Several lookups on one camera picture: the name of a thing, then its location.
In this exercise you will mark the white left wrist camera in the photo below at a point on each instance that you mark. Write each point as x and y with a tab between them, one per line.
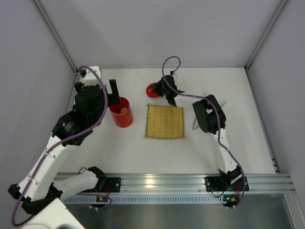
88	78

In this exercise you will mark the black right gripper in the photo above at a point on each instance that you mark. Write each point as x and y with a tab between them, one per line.
162	87

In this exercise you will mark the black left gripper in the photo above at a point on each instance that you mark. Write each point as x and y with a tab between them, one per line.
110	96

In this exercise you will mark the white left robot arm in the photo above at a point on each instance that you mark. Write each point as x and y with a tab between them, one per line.
39	189

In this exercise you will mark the white box corner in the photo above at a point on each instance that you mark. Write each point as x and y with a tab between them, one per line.
54	216

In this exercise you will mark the slotted grey cable duct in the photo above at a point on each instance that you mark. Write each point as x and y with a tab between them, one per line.
146	199

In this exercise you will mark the round yellow biscuit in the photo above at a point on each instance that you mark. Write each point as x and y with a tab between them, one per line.
123	110

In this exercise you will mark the red cylindrical container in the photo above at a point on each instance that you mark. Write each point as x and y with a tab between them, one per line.
122	120

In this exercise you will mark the woven bamboo mat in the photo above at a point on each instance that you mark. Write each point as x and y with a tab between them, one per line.
164	122

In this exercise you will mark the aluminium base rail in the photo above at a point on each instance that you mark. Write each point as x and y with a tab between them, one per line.
132	184

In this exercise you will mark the red round lid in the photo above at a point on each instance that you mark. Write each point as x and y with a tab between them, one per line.
150	92

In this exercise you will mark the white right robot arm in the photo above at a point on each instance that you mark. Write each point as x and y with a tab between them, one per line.
210	119

